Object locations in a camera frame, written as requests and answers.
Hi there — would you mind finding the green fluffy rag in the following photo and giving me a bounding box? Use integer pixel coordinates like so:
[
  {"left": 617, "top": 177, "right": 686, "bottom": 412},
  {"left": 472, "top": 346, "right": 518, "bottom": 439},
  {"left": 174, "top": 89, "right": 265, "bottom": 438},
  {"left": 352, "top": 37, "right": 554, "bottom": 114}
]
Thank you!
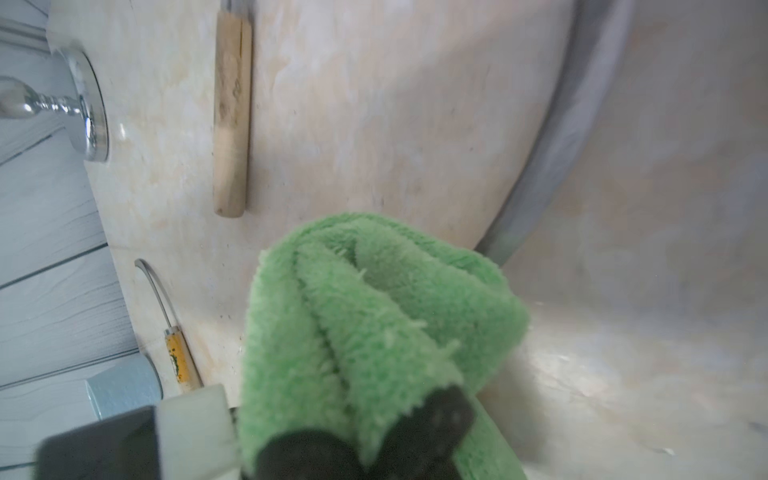
[{"left": 237, "top": 213, "right": 529, "bottom": 479}]

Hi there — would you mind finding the sickle with wooden handle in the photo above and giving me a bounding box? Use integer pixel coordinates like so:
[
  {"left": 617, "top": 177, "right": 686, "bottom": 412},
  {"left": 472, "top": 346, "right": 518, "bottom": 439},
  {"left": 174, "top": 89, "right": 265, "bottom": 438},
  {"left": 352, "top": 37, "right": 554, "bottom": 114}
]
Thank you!
[{"left": 213, "top": 1, "right": 253, "bottom": 218}]

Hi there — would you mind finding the chrome glass rack stand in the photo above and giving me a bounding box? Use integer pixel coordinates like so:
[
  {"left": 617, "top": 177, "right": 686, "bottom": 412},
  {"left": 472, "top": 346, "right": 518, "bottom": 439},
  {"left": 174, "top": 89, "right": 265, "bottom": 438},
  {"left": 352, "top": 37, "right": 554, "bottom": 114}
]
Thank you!
[{"left": 1, "top": 47, "right": 109, "bottom": 163}]

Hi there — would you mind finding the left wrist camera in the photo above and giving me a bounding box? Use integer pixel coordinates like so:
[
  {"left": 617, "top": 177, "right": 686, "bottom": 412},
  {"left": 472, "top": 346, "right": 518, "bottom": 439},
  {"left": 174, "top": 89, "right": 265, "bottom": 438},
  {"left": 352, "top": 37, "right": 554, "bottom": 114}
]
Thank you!
[{"left": 34, "top": 385, "right": 242, "bottom": 479}]

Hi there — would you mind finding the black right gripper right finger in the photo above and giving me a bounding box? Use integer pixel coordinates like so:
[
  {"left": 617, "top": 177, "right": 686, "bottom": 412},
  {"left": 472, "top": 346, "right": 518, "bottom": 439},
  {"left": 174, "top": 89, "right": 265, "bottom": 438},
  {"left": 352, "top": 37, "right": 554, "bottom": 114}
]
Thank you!
[{"left": 368, "top": 385, "right": 475, "bottom": 479}]

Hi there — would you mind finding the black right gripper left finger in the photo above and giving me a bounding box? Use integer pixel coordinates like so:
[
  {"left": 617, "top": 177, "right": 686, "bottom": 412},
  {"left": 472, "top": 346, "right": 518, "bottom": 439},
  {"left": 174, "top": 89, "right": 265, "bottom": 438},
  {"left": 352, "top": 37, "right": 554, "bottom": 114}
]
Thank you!
[{"left": 254, "top": 430, "right": 365, "bottom": 480}]

